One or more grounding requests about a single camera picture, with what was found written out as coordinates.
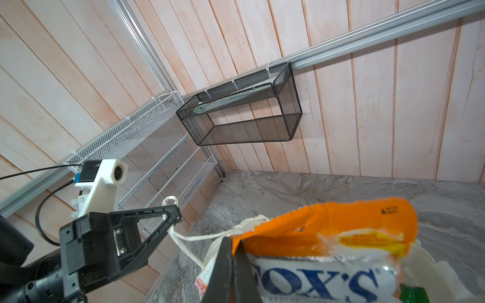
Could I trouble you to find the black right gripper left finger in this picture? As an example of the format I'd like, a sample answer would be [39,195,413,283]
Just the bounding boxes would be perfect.
[202,237,234,303]

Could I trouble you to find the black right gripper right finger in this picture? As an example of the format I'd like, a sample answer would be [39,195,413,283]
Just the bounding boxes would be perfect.
[234,251,262,303]

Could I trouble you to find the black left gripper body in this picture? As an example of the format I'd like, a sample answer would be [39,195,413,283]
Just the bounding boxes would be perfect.
[60,212,125,294]

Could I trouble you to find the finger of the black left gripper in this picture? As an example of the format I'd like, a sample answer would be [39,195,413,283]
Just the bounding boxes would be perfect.
[107,204,183,279]

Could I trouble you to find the orange candy bag back side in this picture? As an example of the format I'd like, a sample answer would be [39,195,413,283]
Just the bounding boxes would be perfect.
[232,198,418,302]

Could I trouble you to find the small green candy bag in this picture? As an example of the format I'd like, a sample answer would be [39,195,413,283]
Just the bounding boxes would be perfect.
[399,284,430,303]

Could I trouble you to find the white printed paper bag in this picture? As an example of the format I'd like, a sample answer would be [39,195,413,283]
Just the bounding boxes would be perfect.
[169,198,475,302]

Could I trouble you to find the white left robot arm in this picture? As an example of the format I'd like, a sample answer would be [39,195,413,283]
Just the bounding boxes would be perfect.
[1,205,181,302]

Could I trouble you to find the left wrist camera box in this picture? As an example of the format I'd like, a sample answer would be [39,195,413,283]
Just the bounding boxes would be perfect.
[71,159,128,219]

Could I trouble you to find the white wire wall shelf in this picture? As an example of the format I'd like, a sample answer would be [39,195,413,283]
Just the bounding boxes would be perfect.
[65,91,217,226]

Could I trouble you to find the black mesh wall basket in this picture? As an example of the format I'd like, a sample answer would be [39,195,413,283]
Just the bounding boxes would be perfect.
[177,63,303,146]

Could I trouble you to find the aluminium frame rails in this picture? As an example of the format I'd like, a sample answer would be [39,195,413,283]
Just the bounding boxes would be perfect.
[0,0,485,218]

